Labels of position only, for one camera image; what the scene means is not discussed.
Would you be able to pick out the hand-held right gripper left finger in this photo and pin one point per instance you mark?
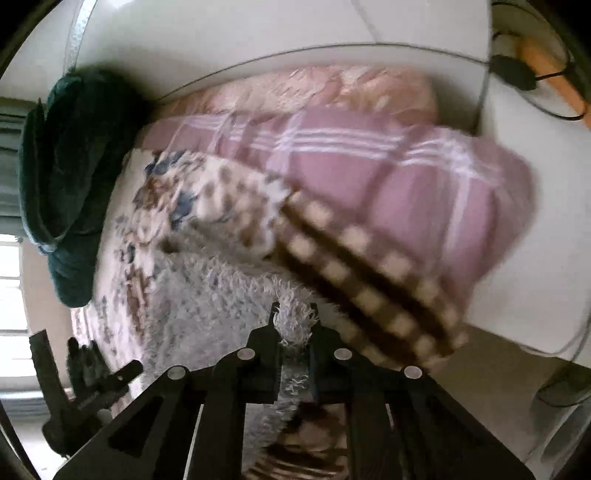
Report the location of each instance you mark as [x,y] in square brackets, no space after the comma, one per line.
[263,346]

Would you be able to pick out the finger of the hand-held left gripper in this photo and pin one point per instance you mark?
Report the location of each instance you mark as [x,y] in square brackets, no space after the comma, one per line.
[44,364]
[115,376]

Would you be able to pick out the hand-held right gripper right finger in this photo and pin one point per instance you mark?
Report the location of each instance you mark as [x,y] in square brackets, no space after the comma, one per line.
[323,350]

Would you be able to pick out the grey fleece pants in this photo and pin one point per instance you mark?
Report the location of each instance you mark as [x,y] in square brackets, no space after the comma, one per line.
[198,314]

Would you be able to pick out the window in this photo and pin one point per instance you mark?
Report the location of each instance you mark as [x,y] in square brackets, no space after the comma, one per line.
[18,300]

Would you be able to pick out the pink plaid bed sheet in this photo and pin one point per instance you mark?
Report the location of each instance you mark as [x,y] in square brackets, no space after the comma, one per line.
[392,207]

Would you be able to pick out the dark teal plush blanket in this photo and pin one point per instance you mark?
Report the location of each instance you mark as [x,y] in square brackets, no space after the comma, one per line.
[74,184]

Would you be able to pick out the blue-grey banded curtain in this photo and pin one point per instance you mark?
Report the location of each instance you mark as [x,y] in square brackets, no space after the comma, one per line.
[11,161]

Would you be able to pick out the dark round object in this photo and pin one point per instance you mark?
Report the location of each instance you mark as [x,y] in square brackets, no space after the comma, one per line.
[561,387]

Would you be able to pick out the black power adapter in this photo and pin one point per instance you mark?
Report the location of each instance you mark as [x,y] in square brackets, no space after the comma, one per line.
[512,73]

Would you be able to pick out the orange object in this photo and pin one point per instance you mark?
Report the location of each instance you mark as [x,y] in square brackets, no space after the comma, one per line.
[554,69]

